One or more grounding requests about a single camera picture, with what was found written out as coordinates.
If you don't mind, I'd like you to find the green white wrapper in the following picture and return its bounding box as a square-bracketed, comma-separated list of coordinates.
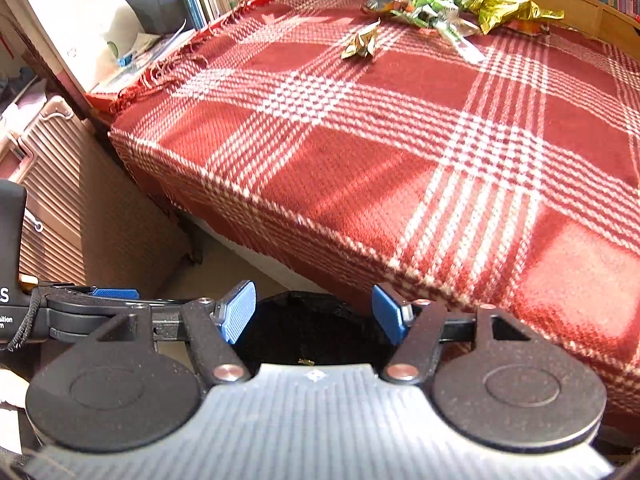
[390, 0, 485, 65]

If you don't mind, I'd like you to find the large gold foil wrapper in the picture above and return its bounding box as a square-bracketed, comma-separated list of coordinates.
[461, 0, 565, 35]

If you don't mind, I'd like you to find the black lined trash bin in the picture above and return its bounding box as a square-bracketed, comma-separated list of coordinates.
[233, 292, 395, 373]

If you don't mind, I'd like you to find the pink ribbed suitcase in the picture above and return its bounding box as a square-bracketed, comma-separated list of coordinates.
[1, 96, 103, 283]

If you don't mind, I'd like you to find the red white plaid blanket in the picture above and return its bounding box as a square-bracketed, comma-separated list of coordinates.
[110, 0, 639, 416]

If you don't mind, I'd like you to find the wooden desk organizer with drawers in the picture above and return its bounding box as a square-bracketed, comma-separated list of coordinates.
[533, 0, 639, 58]

